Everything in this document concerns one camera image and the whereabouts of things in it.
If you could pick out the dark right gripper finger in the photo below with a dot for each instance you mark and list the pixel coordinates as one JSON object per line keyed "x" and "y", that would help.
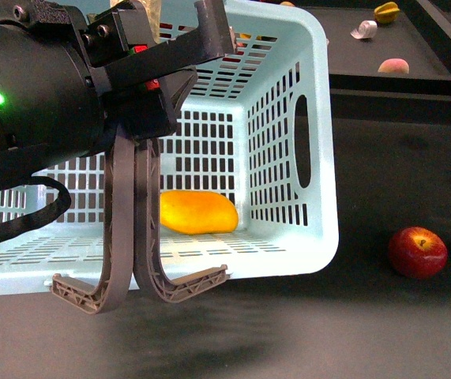
{"x": 118, "y": 239}
{"x": 148, "y": 269}

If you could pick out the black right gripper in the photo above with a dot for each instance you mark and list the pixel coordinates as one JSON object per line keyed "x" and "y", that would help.
{"x": 139, "y": 82}

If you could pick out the yellow mango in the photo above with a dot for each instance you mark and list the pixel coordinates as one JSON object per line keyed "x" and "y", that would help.
{"x": 193, "y": 212}

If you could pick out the light blue plastic basket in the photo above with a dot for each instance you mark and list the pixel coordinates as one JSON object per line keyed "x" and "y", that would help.
{"x": 257, "y": 129}

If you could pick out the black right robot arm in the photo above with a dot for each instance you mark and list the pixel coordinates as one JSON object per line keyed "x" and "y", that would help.
{"x": 72, "y": 86}

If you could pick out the small orange brown fruit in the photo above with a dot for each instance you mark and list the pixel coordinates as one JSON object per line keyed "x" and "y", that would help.
{"x": 287, "y": 3}

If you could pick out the pale peach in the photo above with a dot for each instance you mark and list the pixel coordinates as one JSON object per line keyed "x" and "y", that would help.
{"x": 394, "y": 65}

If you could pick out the yellow starfruit right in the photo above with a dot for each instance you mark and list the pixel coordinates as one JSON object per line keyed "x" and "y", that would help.
{"x": 386, "y": 13}

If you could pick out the red apple near front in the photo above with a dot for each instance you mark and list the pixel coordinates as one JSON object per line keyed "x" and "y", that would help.
{"x": 417, "y": 253}

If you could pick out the black upper fruit tray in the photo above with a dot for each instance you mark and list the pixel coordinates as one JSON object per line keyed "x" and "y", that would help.
{"x": 421, "y": 35}

